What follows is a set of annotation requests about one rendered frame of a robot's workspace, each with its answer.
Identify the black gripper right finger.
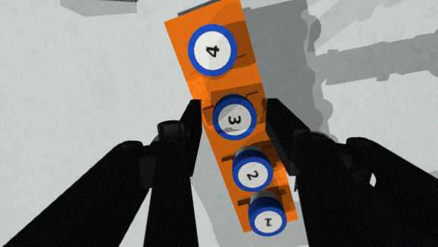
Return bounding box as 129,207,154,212
265,98,438,247

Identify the blue screw cap with number 4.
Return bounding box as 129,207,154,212
187,23,237,77

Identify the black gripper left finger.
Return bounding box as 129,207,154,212
2,99,202,247

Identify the orange tube rack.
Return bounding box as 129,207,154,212
164,0,298,233

